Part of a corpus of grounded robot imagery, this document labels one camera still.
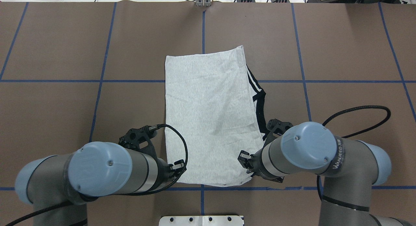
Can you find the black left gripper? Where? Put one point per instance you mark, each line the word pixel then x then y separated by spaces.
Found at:
pixel 164 170

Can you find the grey cartoon print t-shirt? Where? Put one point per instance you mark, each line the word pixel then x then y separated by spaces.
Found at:
pixel 215 103

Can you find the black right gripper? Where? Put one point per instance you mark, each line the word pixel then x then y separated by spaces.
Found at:
pixel 253 161

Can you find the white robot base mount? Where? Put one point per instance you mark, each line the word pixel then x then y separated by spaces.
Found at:
pixel 214 220

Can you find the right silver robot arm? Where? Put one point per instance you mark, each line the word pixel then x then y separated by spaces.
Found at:
pixel 350 169

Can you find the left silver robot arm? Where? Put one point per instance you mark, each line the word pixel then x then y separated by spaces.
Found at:
pixel 59 187

